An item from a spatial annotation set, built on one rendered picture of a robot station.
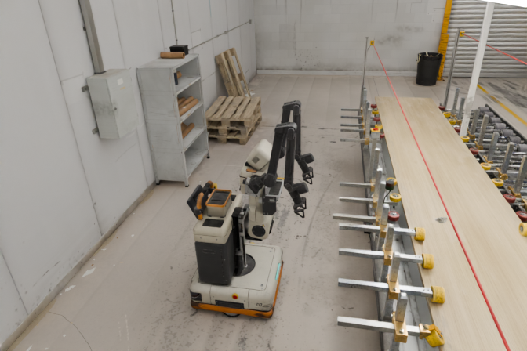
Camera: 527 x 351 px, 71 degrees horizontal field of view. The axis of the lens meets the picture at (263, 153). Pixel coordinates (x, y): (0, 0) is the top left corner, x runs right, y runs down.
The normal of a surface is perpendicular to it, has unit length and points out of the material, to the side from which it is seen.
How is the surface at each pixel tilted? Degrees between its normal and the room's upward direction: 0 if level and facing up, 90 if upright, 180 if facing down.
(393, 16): 90
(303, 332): 0
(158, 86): 90
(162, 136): 90
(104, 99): 90
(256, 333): 0
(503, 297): 0
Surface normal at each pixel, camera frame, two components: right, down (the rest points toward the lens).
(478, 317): -0.03, -0.90
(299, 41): -0.19, 0.42
